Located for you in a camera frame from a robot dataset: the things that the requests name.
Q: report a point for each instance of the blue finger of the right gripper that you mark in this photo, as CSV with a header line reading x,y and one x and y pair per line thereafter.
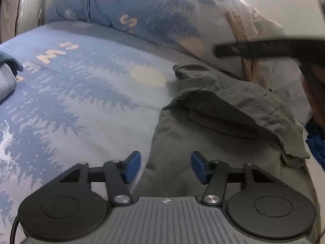
x,y
294,48

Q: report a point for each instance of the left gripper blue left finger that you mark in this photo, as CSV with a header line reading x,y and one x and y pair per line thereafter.
x,y
118,174

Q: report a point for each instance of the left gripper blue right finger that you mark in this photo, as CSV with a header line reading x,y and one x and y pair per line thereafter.
x,y
214,175

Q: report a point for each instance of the grey t-shirt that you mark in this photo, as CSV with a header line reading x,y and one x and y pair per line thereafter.
x,y
269,192

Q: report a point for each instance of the folded light blue clothes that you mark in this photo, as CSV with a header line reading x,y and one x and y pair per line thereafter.
x,y
8,72

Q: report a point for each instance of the blue forest print bedsheet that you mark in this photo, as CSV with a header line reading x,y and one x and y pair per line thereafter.
x,y
89,94

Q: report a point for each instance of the blue garment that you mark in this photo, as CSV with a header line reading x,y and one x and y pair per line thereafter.
x,y
315,141

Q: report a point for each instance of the blue forest print duvet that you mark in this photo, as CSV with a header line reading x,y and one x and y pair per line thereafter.
x,y
193,27

